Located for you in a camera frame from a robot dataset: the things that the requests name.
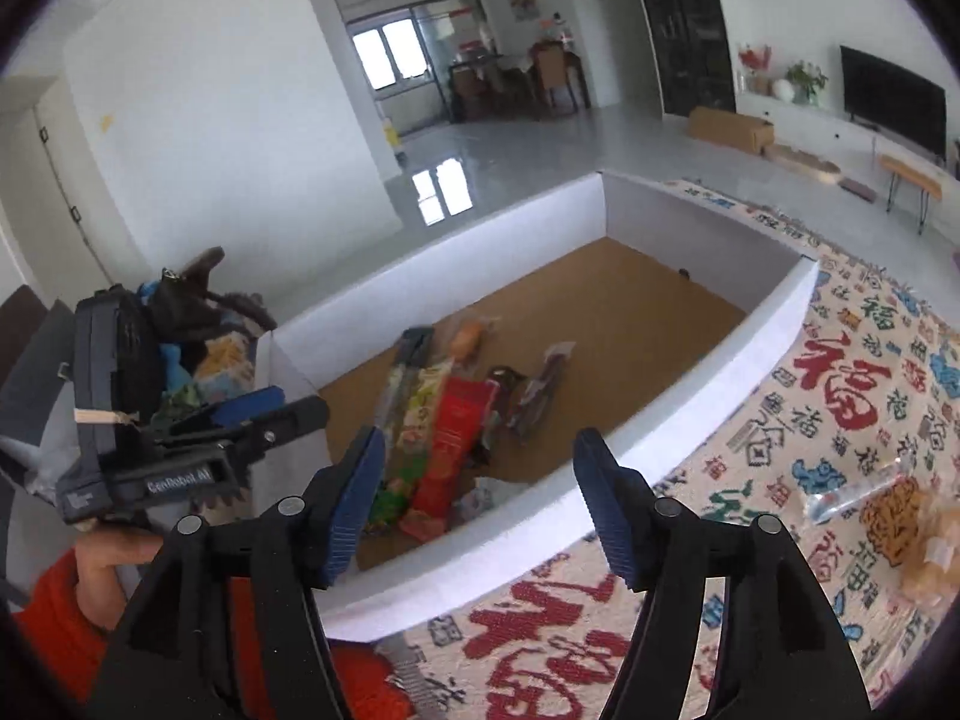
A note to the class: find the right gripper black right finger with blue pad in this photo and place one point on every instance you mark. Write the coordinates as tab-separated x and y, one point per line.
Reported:
782	652

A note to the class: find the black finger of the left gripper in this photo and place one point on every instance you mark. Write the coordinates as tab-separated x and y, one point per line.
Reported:
255	437

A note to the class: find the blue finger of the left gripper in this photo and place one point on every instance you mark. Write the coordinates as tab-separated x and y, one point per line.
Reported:
229	413

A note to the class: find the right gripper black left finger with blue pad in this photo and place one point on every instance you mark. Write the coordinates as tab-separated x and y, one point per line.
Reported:
352	509

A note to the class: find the red pink snack packet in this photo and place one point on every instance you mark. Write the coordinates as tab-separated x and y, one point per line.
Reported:
463	410

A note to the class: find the brown fruit leather bar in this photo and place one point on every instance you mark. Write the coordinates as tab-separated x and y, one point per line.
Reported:
538	392

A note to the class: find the black Astavt snack packet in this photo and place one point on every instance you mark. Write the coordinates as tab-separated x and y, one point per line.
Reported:
405	415

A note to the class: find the beige small biscuit packet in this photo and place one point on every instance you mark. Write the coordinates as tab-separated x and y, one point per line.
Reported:
467	341

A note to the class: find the silver white snack pouch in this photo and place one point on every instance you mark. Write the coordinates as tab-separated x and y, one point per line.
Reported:
487	494

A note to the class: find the brown Snickers chocolate bar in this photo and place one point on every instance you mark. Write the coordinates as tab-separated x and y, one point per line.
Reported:
506	381

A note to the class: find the red sleeve forearm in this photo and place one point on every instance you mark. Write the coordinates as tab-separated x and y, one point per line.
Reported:
71	650

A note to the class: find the person's left hand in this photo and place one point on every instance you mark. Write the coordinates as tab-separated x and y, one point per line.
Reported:
99	592

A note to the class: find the bagged yellow sponge cake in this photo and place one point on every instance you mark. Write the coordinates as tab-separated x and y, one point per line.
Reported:
905	528

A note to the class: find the patterned woven tablecloth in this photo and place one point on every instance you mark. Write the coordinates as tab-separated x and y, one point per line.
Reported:
872	375

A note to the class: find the white cardboard storage box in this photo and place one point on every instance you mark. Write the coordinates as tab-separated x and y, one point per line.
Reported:
676	308

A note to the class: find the dining table with chairs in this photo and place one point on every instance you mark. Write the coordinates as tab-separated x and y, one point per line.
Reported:
499	85

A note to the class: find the wooden bench hairpin legs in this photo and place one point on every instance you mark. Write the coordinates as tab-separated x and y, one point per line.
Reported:
929	190

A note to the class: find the brown cardboard box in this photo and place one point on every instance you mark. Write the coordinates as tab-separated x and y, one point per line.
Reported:
750	135

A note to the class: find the white tv cabinet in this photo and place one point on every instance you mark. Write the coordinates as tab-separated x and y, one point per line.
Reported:
855	149

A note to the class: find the black flat television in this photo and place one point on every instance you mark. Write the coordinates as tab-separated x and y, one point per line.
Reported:
894	98

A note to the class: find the green leafy plant vase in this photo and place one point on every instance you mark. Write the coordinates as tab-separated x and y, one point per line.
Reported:
808	80

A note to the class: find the black tall cabinet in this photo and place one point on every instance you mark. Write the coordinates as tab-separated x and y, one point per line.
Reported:
692	52

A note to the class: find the red flower vase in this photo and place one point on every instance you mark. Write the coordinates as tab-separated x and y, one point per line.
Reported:
756	61

